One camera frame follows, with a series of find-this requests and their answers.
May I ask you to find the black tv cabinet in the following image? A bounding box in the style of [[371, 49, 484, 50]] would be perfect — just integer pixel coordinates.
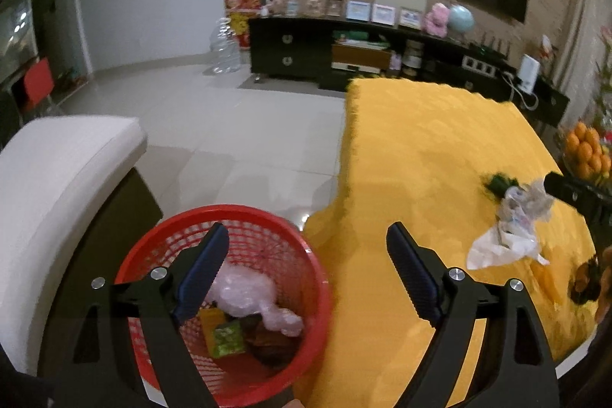
[[249, 16, 570, 126]]

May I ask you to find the clear large water bottle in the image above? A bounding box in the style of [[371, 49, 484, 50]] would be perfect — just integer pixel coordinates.
[[210, 18, 241, 75]]

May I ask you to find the pink plush toy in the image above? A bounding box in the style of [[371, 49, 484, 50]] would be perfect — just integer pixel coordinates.
[[422, 2, 450, 38]]

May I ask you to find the white cushioned sofa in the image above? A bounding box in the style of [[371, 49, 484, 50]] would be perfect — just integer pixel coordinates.
[[1, 115, 147, 375]]

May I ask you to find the operator thumb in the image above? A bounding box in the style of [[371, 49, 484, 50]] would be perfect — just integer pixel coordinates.
[[282, 399, 305, 408]]

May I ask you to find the dark dried peel trash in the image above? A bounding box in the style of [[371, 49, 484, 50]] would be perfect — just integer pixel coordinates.
[[571, 246, 611, 324]]

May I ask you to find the clear plastic bag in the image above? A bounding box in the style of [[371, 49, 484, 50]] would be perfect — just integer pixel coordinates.
[[205, 262, 304, 338]]

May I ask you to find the red plastic trash basket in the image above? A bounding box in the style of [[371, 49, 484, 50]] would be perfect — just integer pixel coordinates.
[[115, 205, 331, 407]]

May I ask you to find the white power strip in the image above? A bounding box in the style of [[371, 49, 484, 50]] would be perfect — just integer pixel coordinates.
[[462, 56, 496, 78]]

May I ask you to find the light blue globe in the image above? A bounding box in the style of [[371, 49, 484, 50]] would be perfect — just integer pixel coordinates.
[[447, 5, 475, 34]]

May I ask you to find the glass bowl of oranges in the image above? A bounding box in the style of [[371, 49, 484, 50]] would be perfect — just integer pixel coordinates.
[[562, 121, 611, 185]]

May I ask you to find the white router box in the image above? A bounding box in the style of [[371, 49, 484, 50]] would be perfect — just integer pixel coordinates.
[[517, 54, 540, 94]]

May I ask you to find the yellow patterned tablecloth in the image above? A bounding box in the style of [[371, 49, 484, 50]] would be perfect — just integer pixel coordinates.
[[303, 78, 599, 408]]

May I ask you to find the red chair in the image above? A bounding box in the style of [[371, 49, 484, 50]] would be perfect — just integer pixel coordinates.
[[23, 58, 62, 116]]

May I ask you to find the white paper wrapper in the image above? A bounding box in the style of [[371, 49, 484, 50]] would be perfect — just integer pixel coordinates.
[[466, 179, 554, 270]]

